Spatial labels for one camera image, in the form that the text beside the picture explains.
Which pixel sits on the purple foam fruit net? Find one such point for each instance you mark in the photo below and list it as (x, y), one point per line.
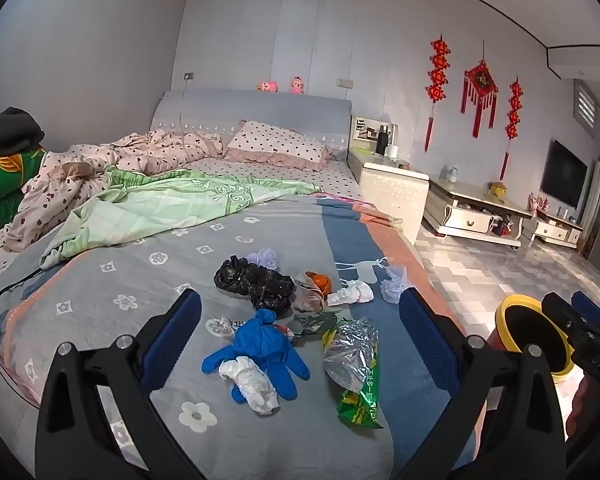
(264, 257)
(396, 285)

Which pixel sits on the small pale blue bottle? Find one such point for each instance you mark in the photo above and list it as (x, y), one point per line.
(453, 175)

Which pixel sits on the white standing air conditioner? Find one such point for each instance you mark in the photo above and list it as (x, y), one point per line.
(596, 200)

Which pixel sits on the folded green blanket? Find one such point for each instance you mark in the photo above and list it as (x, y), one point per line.
(5, 180)

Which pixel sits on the red items under table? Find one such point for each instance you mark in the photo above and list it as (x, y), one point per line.
(502, 227)

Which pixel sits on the white low side cabinet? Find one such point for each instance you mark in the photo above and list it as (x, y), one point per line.
(555, 230)

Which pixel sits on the green patterned quilt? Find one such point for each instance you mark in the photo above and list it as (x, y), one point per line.
(180, 195)

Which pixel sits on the white cup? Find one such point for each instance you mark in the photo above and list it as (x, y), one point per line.
(393, 151)

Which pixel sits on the orange peel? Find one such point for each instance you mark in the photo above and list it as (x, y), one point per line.
(321, 281)

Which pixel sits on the silver green snack packet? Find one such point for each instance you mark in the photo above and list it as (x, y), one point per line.
(352, 355)

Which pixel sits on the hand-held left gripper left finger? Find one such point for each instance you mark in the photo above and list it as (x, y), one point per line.
(172, 341)

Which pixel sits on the person's right hand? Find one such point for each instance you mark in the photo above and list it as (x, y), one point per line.
(582, 410)

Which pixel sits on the yellow rimmed waste bin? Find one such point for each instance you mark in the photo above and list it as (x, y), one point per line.
(511, 301)

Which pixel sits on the grey deer print blanket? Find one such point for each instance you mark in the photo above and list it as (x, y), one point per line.
(180, 260)

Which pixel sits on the crumpled white tissue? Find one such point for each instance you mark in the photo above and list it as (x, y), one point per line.
(252, 385)

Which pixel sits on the white printed wrapper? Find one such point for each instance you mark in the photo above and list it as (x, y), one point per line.
(228, 325)

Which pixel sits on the window with blinds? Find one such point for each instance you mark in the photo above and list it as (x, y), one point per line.
(586, 107)

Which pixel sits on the pink plush toy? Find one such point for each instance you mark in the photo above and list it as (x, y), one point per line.
(267, 86)
(297, 85)

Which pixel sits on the yellow toy figure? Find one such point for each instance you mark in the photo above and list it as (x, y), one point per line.
(498, 190)

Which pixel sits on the pale pink cloth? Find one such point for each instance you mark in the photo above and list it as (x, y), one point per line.
(352, 292)

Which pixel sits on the dark folded cloth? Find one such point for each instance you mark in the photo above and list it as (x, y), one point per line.
(7, 127)

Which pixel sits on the pink dotted pillow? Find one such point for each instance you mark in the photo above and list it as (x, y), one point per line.
(275, 142)

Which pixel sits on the pink dotted duvet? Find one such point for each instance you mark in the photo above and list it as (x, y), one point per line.
(145, 152)

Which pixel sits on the red diamond knot ornament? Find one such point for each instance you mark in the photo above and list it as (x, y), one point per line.
(481, 80)

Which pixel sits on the black bottle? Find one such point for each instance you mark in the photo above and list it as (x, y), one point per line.
(382, 141)

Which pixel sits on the black wall television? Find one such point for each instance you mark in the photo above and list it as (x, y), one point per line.
(562, 175)

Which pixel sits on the framed picture stand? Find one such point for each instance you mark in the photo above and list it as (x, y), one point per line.
(365, 132)

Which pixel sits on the grey upholstered headboard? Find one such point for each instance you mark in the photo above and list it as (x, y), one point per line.
(260, 110)

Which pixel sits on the crumpled pinkish plastic bag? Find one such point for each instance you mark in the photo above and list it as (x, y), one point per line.
(307, 301)

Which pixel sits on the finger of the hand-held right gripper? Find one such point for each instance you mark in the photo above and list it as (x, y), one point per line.
(560, 310)
(587, 304)

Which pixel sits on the blue rubber glove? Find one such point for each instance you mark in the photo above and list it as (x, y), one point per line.
(262, 345)

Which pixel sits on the pink flower decoration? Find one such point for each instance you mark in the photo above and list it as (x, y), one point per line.
(537, 202)

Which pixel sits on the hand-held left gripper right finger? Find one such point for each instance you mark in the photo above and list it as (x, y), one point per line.
(425, 341)

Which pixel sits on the black plastic bag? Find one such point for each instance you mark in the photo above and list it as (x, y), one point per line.
(240, 276)

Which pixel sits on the crumpled green clear wrapper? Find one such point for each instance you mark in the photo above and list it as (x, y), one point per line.
(320, 322)

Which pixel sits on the white bedside cabinet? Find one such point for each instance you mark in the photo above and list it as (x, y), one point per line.
(390, 190)

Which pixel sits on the pink floral blanket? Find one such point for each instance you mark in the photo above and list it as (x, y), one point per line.
(352, 204)

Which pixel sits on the white low tv table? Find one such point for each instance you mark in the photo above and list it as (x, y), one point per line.
(470, 210)

